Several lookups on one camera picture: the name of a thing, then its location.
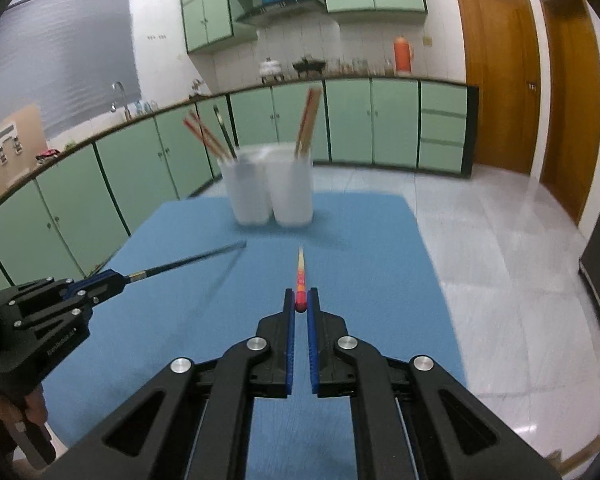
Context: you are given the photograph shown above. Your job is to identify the white divided utensil holder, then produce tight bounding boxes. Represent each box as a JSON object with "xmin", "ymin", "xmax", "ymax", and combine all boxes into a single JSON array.
[{"xmin": 219, "ymin": 144, "xmax": 315, "ymax": 227}]

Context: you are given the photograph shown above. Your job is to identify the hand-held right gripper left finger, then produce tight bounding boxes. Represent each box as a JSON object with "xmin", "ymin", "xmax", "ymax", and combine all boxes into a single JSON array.
[{"xmin": 40, "ymin": 287, "xmax": 297, "ymax": 480}]

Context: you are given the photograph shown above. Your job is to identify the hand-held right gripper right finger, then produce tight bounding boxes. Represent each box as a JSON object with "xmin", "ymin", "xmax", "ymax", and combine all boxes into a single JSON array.
[{"xmin": 307, "ymin": 287, "xmax": 563, "ymax": 480}]

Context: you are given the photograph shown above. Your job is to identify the range hood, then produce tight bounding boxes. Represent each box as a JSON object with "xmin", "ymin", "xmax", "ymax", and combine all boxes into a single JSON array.
[{"xmin": 235, "ymin": 0, "xmax": 328, "ymax": 26}]

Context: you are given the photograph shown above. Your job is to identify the wooden chopstick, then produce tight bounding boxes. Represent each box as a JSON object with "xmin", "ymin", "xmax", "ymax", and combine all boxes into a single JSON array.
[
  {"xmin": 294, "ymin": 87, "xmax": 317, "ymax": 158},
  {"xmin": 300, "ymin": 88, "xmax": 324, "ymax": 156}
]

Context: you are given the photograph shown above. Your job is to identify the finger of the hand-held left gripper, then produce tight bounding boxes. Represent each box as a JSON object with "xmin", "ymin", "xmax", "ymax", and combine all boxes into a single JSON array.
[
  {"xmin": 11, "ymin": 297, "xmax": 96, "ymax": 334},
  {"xmin": 0, "ymin": 269, "xmax": 129, "ymax": 307}
]

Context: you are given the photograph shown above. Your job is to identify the cardboard sheet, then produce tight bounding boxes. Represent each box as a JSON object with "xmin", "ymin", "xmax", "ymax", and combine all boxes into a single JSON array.
[{"xmin": 0, "ymin": 104, "xmax": 46, "ymax": 196}]

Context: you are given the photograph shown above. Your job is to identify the green base cabinets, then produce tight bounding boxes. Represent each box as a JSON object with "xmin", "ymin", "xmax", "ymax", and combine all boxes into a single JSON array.
[{"xmin": 0, "ymin": 74, "xmax": 481, "ymax": 291}]

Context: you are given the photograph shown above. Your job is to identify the white cooking pot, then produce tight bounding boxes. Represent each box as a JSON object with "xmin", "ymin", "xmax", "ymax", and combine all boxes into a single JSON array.
[{"xmin": 259, "ymin": 57, "xmax": 282, "ymax": 83}]

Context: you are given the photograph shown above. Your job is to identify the wooden door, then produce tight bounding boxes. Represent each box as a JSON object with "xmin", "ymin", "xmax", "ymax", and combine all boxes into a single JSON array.
[
  {"xmin": 451, "ymin": 0, "xmax": 542, "ymax": 176},
  {"xmin": 539, "ymin": 0, "xmax": 600, "ymax": 233}
]

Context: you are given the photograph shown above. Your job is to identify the metal faucet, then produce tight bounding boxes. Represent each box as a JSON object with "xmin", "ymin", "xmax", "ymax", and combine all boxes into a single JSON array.
[{"xmin": 111, "ymin": 81, "xmax": 130, "ymax": 121}]

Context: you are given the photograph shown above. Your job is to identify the grey window blind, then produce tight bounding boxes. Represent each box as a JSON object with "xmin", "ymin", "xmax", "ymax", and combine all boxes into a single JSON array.
[{"xmin": 0, "ymin": 0, "xmax": 143, "ymax": 138}]

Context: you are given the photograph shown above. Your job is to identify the black wok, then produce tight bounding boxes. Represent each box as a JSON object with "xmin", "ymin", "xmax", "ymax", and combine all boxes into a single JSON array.
[{"xmin": 292, "ymin": 55, "xmax": 326, "ymax": 78}]

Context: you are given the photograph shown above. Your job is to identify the row of glass jars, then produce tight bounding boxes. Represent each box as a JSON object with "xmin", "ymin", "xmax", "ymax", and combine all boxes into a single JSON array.
[{"xmin": 325, "ymin": 57, "xmax": 396, "ymax": 76}]

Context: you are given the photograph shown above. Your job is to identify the blue table mat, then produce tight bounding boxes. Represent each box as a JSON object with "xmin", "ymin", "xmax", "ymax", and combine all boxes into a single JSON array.
[{"xmin": 40, "ymin": 192, "xmax": 468, "ymax": 480}]

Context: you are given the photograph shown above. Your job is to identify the person's left hand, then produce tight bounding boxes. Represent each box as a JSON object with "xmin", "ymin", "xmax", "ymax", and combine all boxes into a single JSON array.
[{"xmin": 0, "ymin": 390, "xmax": 49, "ymax": 435}]

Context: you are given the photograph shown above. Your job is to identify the orange thermos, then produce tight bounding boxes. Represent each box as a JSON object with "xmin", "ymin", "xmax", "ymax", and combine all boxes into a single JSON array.
[{"xmin": 393, "ymin": 35, "xmax": 415, "ymax": 76}]

